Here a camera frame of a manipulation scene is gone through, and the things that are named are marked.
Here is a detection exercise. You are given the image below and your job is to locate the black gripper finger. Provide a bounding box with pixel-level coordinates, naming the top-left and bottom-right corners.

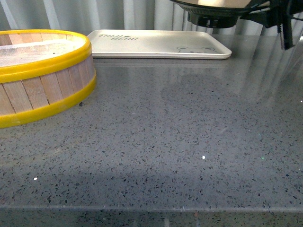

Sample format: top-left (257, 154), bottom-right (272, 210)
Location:
top-left (276, 0), bottom-right (294, 50)
top-left (240, 5), bottom-right (282, 28)

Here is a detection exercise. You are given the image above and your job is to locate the brown plate with black rim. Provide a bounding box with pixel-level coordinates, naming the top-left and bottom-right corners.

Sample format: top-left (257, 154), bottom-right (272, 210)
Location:
top-left (173, 0), bottom-right (253, 28)

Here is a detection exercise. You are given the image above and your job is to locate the white bear tray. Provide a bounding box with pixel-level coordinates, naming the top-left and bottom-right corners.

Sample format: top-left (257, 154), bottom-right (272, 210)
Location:
top-left (88, 30), bottom-right (232, 60)

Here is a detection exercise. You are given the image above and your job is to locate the grey curtain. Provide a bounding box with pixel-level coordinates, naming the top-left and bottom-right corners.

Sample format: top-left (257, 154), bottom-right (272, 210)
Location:
top-left (0, 0), bottom-right (277, 36)

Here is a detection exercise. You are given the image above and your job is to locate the yellow rimmed bamboo steamer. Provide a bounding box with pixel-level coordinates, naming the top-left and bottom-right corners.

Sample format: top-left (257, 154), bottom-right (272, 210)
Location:
top-left (0, 29), bottom-right (97, 128)

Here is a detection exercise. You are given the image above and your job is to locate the white steamer liner cloth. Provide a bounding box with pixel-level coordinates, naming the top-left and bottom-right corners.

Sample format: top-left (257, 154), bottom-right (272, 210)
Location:
top-left (0, 39), bottom-right (85, 67)

